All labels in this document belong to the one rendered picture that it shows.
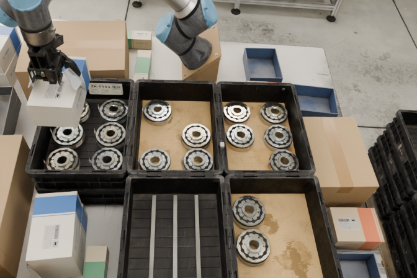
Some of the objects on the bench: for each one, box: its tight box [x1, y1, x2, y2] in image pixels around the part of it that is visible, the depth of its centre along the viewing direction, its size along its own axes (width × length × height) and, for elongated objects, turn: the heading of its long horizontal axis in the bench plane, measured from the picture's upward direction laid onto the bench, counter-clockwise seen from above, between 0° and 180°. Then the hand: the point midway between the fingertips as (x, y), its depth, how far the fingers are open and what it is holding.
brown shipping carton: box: [303, 117, 379, 207], centre depth 144 cm, size 30×22×16 cm
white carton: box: [0, 42, 22, 86], centre depth 164 cm, size 20×12×9 cm, turn 175°
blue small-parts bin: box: [243, 48, 283, 83], centre depth 178 cm, size 20×15×7 cm
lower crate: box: [35, 187, 125, 205], centre depth 140 cm, size 40×30×12 cm
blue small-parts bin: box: [293, 84, 339, 117], centre depth 167 cm, size 20×15×7 cm
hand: (59, 86), depth 111 cm, fingers closed on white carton, 13 cm apart
